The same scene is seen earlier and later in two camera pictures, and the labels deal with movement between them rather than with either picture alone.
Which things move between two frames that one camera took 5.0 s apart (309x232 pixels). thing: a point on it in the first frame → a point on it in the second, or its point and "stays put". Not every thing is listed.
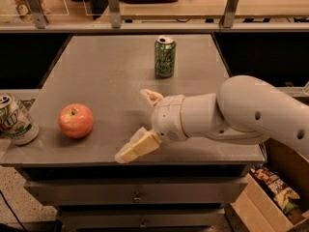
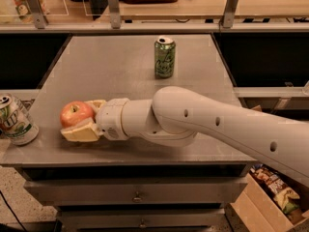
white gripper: x=167 y=117 → x=109 y=119
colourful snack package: x=22 y=8 stays put
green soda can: x=165 y=50 stays put
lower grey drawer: x=184 y=219 stays put
